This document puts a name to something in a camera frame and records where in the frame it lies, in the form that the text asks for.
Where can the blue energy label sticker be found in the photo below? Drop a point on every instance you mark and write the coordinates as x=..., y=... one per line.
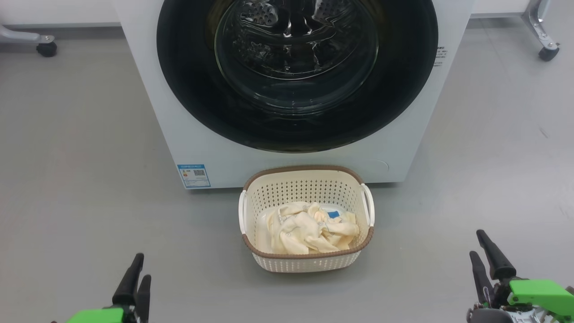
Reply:
x=193, y=176

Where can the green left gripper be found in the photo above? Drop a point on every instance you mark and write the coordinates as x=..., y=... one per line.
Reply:
x=98, y=315

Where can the cream garment with blue patch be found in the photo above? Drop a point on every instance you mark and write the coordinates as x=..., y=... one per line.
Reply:
x=343, y=229
x=289, y=231

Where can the white front-load washing machine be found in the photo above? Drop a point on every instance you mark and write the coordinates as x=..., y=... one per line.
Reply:
x=148, y=89

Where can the black round glass washer door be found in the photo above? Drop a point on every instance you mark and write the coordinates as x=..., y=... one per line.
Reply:
x=188, y=89

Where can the grey metal leg with caster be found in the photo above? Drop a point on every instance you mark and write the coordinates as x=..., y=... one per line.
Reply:
x=45, y=45
x=540, y=31

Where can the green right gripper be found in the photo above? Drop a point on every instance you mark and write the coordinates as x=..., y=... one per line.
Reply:
x=538, y=294

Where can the cream perforated laundry basket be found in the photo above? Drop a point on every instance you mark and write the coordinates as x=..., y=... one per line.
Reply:
x=305, y=179

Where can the small printed text sticker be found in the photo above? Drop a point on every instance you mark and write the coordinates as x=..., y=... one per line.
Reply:
x=440, y=56

